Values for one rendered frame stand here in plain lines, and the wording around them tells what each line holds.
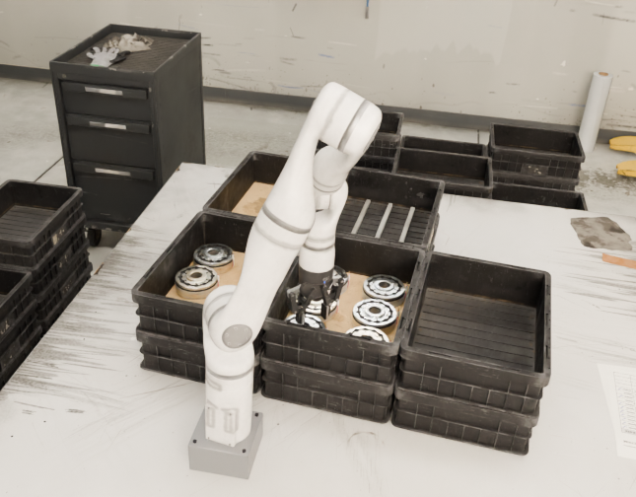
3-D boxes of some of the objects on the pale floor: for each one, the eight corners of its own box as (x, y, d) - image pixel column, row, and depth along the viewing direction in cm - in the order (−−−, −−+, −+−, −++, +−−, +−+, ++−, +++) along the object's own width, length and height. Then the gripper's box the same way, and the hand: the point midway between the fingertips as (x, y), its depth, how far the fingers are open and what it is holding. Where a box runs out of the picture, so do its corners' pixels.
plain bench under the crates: (686, 880, 152) (824, 704, 115) (-29, 716, 173) (-106, 522, 136) (586, 373, 287) (635, 216, 250) (190, 315, 307) (182, 162, 270)
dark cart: (168, 262, 339) (154, 72, 292) (76, 249, 345) (48, 61, 297) (207, 202, 390) (201, 32, 342) (126, 192, 395) (109, 23, 348)
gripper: (294, 277, 151) (291, 340, 159) (355, 260, 157) (349, 321, 166) (277, 259, 156) (275, 320, 164) (337, 244, 163) (332, 304, 171)
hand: (313, 316), depth 164 cm, fingers open, 5 cm apart
